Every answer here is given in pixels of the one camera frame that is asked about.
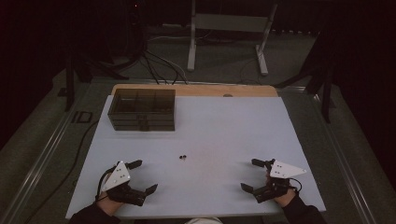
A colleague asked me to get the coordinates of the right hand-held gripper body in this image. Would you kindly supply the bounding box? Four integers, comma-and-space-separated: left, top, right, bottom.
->
252, 158, 307, 204

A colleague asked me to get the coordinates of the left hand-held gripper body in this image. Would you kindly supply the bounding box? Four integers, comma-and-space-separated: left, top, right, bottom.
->
102, 161, 148, 207

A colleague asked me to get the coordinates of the smoky transparent drawer box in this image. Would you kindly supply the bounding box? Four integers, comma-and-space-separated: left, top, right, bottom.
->
107, 88, 177, 132

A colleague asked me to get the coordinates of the person's right hand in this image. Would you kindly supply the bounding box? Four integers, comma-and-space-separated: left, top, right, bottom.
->
273, 188, 297, 208

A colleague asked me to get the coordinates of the person's left hand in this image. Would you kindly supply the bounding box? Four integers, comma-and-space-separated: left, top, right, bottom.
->
96, 174, 124, 217

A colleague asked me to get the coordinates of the white table mat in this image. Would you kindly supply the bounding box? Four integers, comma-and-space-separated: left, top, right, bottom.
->
64, 94, 327, 220

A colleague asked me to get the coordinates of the person's white clothing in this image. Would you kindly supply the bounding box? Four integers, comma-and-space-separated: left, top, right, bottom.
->
186, 217, 224, 224

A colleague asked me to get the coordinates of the black tripod stand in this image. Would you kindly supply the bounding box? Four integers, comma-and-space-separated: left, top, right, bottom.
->
64, 46, 130, 112

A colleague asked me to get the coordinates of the white metal stand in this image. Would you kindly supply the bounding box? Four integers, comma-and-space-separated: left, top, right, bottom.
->
187, 0, 278, 77

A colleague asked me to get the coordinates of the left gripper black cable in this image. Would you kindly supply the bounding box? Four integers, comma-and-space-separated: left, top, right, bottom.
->
95, 166, 118, 202

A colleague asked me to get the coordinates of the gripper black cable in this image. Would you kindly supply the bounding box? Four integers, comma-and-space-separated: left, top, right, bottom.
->
95, 166, 118, 202
288, 177, 303, 196

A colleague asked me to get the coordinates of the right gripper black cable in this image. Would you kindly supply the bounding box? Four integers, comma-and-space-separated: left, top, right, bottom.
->
288, 177, 303, 196

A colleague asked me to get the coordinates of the black floor cable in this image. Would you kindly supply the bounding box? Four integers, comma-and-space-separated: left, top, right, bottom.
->
22, 120, 100, 224

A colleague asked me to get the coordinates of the metal floor rail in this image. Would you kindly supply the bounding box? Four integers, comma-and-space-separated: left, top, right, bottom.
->
0, 81, 94, 224
312, 92, 378, 224

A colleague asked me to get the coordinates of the bundle of floor cables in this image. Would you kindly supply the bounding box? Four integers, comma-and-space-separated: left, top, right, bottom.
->
141, 49, 190, 86

